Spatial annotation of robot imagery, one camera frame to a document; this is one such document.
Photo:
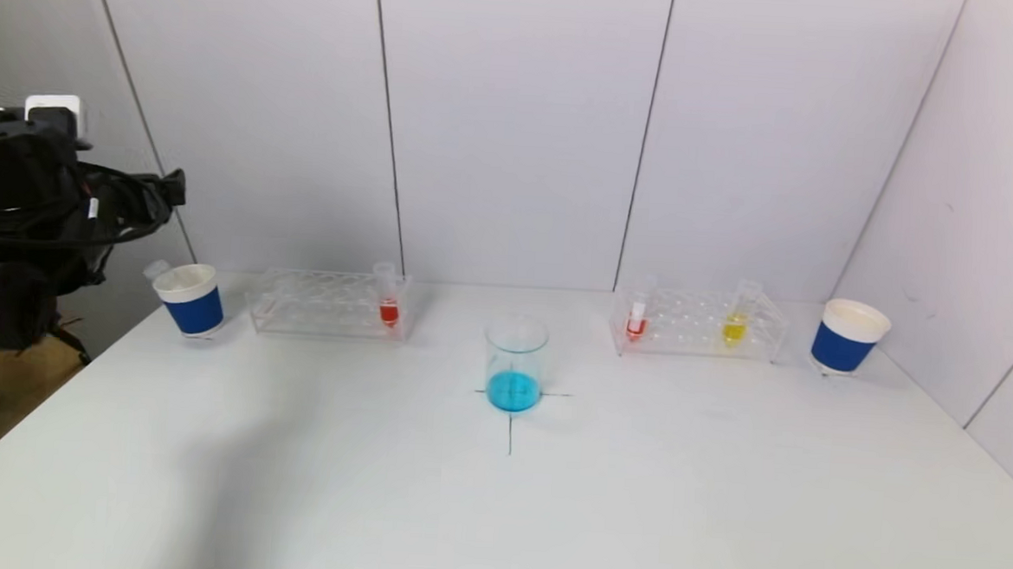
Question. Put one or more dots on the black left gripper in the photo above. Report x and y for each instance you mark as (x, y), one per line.
(18, 181)

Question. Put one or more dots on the blue pigment clear test tube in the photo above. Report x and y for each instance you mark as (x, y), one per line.
(157, 269)

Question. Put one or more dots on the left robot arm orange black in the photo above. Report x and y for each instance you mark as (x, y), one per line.
(3, 301)

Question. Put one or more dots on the clear acrylic test tube rack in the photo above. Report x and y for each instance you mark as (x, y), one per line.
(323, 305)
(687, 320)

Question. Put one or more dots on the red pigment clear test tube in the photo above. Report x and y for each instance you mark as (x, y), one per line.
(390, 313)

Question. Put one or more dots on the clear glass beaker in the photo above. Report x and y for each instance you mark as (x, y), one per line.
(514, 389)

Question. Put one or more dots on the red pigment tube white band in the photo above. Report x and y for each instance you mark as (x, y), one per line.
(635, 326)

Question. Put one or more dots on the yellow pigment clear test tube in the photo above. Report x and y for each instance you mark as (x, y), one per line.
(733, 330)

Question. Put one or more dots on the white paper cup blue sleeve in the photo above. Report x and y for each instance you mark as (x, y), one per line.
(195, 312)
(841, 347)

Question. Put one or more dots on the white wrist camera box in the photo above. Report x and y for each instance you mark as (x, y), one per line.
(56, 109)

